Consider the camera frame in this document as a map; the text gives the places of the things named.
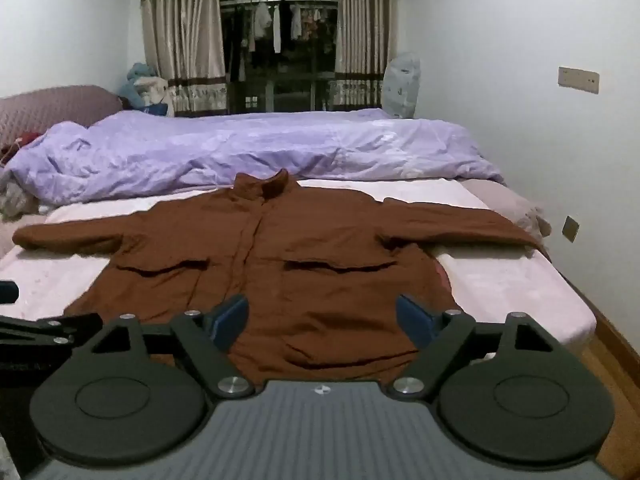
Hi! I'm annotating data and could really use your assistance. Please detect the white plastic bag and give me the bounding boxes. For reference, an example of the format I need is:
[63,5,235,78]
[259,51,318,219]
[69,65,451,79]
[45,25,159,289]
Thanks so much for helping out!
[382,52,422,120]

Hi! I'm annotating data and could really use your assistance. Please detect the beige wall switch plate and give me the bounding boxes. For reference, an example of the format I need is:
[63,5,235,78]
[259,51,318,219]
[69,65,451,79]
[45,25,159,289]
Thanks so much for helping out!
[558,66,601,95]

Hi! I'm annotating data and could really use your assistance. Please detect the red cloth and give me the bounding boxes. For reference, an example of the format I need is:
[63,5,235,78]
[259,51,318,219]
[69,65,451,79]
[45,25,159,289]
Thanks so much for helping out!
[0,131,43,166]

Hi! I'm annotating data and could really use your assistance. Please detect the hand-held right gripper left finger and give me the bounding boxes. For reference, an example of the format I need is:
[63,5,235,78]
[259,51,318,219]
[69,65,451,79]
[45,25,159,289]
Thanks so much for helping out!
[90,294,253,401]

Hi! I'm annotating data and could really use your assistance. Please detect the grey crumpled cloth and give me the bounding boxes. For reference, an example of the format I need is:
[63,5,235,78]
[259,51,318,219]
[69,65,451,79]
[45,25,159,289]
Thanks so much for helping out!
[0,167,48,218]

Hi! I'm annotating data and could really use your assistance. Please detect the beige striped curtain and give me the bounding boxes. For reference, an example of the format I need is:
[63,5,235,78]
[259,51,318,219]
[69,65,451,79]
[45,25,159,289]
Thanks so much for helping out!
[141,0,228,117]
[334,0,392,110]

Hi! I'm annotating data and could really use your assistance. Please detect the pile of plush toys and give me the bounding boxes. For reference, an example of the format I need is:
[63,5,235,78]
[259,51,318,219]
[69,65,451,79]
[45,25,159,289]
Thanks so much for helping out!
[119,62,174,117]

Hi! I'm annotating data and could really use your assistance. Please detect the purple duvet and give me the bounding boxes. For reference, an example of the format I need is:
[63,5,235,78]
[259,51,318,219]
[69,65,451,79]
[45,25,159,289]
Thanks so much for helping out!
[2,107,506,206]

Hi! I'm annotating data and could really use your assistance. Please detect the pink patterned bed sheet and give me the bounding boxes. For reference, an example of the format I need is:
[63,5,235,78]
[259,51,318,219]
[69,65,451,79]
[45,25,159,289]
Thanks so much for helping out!
[0,177,598,361]

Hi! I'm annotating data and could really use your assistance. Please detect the maroon striped pillow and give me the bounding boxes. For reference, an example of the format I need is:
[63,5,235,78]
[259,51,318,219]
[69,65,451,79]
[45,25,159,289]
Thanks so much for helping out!
[0,85,123,148]

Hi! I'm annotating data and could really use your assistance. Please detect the brown shirt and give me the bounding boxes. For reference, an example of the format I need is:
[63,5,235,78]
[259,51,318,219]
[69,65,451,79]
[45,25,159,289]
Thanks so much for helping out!
[12,169,553,386]

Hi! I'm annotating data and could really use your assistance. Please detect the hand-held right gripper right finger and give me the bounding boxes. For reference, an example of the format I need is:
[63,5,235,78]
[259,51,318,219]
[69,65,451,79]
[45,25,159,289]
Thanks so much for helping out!
[389,294,561,401]

